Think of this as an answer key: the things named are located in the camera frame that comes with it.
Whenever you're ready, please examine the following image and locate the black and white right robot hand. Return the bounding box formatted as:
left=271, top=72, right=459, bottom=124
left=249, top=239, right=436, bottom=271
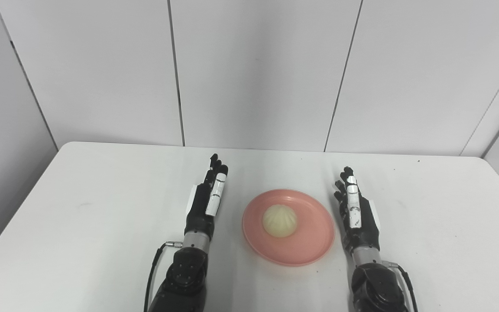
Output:
left=334, top=166, right=382, bottom=254

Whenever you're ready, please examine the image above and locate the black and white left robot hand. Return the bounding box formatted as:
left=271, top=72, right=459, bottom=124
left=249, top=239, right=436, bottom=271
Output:
left=184, top=154, right=229, bottom=239

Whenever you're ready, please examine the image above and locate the pink round plate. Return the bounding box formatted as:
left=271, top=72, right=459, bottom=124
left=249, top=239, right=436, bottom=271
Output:
left=242, top=188, right=336, bottom=267

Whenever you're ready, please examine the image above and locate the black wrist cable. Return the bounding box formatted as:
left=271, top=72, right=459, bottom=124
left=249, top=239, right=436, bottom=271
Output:
left=143, top=241, right=184, bottom=312
left=383, top=260, right=419, bottom=312

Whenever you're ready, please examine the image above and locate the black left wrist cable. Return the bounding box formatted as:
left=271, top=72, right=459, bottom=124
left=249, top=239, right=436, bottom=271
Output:
left=143, top=241, right=184, bottom=312

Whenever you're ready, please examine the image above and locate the cream steamed bun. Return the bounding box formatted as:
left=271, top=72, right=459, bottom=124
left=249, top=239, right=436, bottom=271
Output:
left=262, top=204, right=298, bottom=238

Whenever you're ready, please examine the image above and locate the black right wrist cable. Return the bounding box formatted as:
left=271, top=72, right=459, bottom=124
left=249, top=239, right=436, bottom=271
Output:
left=383, top=260, right=419, bottom=312

